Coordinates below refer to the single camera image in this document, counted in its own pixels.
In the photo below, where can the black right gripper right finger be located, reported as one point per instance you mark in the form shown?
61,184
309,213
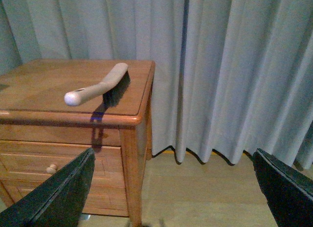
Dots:
289,193

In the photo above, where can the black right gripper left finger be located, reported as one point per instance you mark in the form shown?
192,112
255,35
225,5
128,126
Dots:
59,201

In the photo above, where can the beige hand brush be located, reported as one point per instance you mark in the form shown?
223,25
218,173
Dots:
111,88

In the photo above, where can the white power strip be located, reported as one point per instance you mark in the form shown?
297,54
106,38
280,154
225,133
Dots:
85,217

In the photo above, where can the upper drawer wooden knob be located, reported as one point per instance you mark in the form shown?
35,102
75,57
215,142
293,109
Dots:
52,169

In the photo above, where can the wooden nightstand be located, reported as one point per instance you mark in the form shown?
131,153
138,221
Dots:
38,129

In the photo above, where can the light grey curtain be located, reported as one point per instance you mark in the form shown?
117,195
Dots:
231,75

